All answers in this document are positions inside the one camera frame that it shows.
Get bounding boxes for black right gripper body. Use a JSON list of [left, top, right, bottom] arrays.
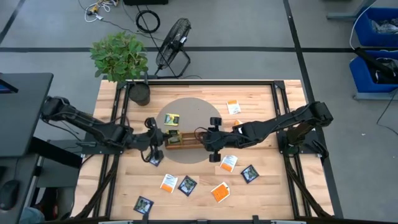
[[203, 117, 237, 163]]

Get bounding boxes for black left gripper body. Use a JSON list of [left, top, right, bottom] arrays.
[[136, 117, 168, 167]]

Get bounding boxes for wooden tea organizer box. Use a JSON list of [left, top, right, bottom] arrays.
[[164, 132, 208, 150]]

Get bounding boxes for black foil tea packet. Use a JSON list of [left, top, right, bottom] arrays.
[[177, 175, 198, 197], [133, 195, 155, 215], [240, 164, 260, 184], [148, 152, 165, 167]]

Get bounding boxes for round grey mat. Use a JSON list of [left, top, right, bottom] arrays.
[[155, 97, 224, 165]]

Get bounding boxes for black plant pot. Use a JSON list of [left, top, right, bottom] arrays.
[[128, 81, 152, 107]]

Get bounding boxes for black floor fan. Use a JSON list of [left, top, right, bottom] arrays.
[[154, 17, 192, 79]]

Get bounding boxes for green leafy plant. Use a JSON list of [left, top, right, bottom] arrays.
[[89, 30, 149, 83]]

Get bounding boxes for black desk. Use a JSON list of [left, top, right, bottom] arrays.
[[0, 154, 43, 224], [0, 72, 54, 158]]

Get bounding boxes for black floor box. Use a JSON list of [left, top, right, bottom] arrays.
[[123, 0, 169, 6]]

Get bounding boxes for person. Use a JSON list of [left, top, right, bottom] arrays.
[[18, 205, 46, 224]]

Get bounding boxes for black computer mouse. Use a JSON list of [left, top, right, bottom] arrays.
[[0, 179, 21, 213]]

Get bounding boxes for blue storage bin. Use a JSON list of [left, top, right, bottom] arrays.
[[349, 49, 398, 94], [354, 6, 398, 48]]

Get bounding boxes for dark computer monitor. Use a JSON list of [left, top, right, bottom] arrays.
[[0, 78, 19, 95]]

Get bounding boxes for black folded stand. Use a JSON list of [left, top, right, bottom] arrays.
[[354, 46, 398, 80]]

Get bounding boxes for grey metal table foot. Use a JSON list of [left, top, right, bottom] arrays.
[[326, 0, 379, 21]]

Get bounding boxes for black aluminium table frame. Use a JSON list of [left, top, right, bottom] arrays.
[[70, 79, 336, 224]]

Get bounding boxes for coiled black cable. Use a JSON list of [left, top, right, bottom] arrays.
[[135, 9, 162, 34]]

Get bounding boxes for white cable bundle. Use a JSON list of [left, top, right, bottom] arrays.
[[83, 0, 121, 24]]

